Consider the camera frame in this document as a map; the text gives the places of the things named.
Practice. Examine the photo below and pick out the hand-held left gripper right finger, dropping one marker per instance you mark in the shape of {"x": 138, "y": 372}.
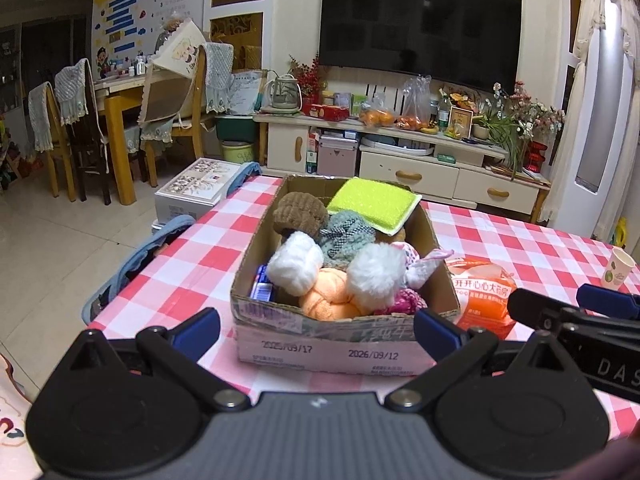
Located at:
{"x": 437, "y": 332}

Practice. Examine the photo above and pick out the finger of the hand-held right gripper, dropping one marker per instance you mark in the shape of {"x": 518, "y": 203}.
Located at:
{"x": 535, "y": 307}
{"x": 610, "y": 302}

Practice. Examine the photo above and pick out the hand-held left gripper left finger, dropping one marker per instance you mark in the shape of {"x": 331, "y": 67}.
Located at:
{"x": 197, "y": 330}

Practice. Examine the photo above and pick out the pink purple knit hat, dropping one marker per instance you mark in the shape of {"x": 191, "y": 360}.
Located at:
{"x": 402, "y": 302}

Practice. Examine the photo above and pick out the floral white cloth bundle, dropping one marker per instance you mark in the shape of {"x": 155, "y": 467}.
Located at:
{"x": 422, "y": 267}

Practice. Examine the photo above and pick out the blue tissue pack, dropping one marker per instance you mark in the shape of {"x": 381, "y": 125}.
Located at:
{"x": 262, "y": 285}

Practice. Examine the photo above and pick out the white fluffy pompom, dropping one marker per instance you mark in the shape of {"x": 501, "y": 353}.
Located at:
{"x": 375, "y": 277}

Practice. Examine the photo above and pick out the cardboard box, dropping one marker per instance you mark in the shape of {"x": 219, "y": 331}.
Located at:
{"x": 325, "y": 350}

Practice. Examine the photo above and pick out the white fluffy sock roll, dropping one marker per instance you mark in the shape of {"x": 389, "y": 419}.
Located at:
{"x": 295, "y": 265}

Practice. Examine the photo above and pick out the orange knit bundle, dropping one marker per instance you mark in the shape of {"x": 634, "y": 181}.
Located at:
{"x": 325, "y": 297}

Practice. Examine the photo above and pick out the grey-green knit checked bow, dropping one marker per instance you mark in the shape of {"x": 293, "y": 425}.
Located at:
{"x": 345, "y": 240}

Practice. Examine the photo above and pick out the green sponge cloth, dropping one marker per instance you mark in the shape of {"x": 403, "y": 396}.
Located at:
{"x": 372, "y": 202}

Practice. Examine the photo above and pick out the brown ribbed knit roll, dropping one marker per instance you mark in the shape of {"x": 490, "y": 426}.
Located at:
{"x": 300, "y": 215}

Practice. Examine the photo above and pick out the white paper cup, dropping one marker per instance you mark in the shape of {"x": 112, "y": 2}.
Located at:
{"x": 619, "y": 270}

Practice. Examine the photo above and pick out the orange bread packet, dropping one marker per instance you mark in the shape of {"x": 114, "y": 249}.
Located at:
{"x": 480, "y": 300}

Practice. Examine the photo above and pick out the red white checked tablecloth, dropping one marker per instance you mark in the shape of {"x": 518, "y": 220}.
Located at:
{"x": 200, "y": 260}

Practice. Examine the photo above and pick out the yellow plastic toy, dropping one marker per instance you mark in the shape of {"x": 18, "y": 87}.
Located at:
{"x": 621, "y": 232}

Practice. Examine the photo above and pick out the blue padded chair back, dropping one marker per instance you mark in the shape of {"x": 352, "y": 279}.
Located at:
{"x": 245, "y": 175}
{"x": 130, "y": 260}

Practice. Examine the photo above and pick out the white printed carton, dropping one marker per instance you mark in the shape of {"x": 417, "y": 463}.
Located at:
{"x": 195, "y": 190}

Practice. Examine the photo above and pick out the cream television cabinet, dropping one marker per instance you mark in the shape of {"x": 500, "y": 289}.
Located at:
{"x": 410, "y": 175}

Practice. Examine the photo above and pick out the white tower air conditioner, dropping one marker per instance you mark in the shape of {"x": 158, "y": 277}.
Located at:
{"x": 600, "y": 135}

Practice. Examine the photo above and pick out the small green box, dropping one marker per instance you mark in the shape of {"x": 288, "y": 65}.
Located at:
{"x": 447, "y": 159}

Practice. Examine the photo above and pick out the pale green bin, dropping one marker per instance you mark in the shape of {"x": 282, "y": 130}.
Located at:
{"x": 240, "y": 152}

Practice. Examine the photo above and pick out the potted spider plant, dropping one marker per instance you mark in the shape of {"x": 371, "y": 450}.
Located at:
{"x": 482, "y": 130}

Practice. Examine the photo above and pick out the white oval tray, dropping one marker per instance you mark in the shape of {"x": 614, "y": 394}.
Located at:
{"x": 397, "y": 144}

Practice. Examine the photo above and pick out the pink artificial flower bouquet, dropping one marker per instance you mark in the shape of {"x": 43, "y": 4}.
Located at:
{"x": 535, "y": 110}

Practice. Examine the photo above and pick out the framed certificate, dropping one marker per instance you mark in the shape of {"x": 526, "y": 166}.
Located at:
{"x": 460, "y": 121}

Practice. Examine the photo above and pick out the printed white cloth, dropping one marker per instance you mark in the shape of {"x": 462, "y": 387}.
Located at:
{"x": 17, "y": 420}

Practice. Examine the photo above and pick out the yellow banana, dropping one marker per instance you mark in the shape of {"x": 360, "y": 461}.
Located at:
{"x": 429, "y": 130}

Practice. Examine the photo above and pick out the grey storage box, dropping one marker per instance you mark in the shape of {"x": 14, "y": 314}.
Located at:
{"x": 338, "y": 155}

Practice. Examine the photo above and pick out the green bucket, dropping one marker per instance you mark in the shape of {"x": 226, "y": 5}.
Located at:
{"x": 237, "y": 129}

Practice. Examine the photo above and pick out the dark wooden chair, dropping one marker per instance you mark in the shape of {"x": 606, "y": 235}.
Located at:
{"x": 92, "y": 150}

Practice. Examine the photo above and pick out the bag of tangerines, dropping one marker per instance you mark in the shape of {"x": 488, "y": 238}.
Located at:
{"x": 412, "y": 122}

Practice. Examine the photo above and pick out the green glass bottle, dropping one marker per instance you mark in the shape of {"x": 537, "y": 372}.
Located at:
{"x": 444, "y": 110}

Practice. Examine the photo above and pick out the wooden dining table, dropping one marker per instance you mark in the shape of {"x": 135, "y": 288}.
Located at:
{"x": 117, "y": 125}

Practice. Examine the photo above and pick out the orange artificial flowers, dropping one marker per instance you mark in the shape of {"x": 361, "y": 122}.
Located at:
{"x": 460, "y": 99}

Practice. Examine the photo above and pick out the bag of oranges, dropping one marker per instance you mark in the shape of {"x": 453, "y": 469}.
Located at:
{"x": 377, "y": 118}

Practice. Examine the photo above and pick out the clear plastic bag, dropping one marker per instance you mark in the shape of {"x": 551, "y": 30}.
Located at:
{"x": 417, "y": 97}

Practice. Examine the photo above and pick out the white printed board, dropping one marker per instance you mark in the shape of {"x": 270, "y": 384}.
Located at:
{"x": 247, "y": 92}

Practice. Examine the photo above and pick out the red flat box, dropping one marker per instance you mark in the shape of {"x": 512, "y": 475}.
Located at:
{"x": 325, "y": 111}

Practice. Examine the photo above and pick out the glass kettle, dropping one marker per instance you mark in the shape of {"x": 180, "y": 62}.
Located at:
{"x": 282, "y": 92}

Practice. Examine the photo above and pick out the lace chair cover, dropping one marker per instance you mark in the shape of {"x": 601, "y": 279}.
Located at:
{"x": 72, "y": 90}
{"x": 40, "y": 110}
{"x": 218, "y": 77}

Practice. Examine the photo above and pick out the red berry branches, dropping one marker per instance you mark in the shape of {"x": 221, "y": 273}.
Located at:
{"x": 307, "y": 77}

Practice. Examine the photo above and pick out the cream scalloped paper bag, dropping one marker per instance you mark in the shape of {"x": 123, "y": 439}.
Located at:
{"x": 180, "y": 47}

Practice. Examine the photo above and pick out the black flat television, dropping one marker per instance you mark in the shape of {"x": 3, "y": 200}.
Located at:
{"x": 420, "y": 20}

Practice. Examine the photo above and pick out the white framed glass panel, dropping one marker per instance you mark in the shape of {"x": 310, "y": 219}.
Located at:
{"x": 237, "y": 20}

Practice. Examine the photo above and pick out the red pedestal stand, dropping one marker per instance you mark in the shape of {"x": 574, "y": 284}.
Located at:
{"x": 535, "y": 157}

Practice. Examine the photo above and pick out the wall poster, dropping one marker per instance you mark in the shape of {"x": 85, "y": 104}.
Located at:
{"x": 130, "y": 10}

